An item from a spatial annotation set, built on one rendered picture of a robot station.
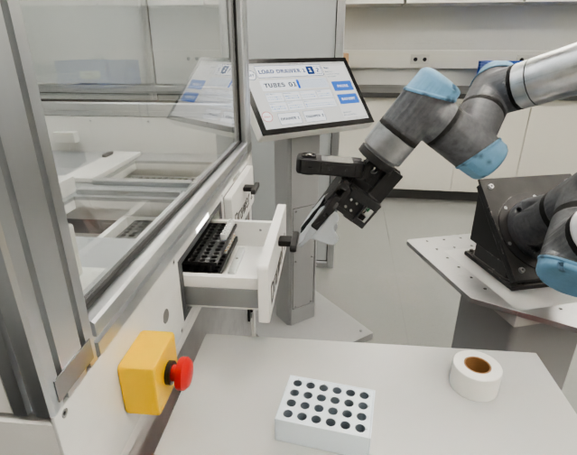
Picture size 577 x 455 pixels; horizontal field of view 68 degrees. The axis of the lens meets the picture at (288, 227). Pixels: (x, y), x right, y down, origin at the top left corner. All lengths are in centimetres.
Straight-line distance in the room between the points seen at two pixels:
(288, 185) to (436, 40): 288
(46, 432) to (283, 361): 39
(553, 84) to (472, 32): 365
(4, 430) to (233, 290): 37
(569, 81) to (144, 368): 70
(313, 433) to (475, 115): 54
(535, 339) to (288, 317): 118
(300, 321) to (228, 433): 146
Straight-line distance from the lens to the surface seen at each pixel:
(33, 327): 41
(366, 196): 73
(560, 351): 120
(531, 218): 103
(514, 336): 108
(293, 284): 194
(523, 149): 395
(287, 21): 234
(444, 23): 437
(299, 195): 177
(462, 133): 73
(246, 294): 72
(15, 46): 40
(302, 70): 175
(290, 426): 61
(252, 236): 94
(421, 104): 71
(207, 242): 83
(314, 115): 164
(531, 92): 80
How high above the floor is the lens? 125
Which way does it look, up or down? 23 degrees down
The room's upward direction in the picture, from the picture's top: straight up
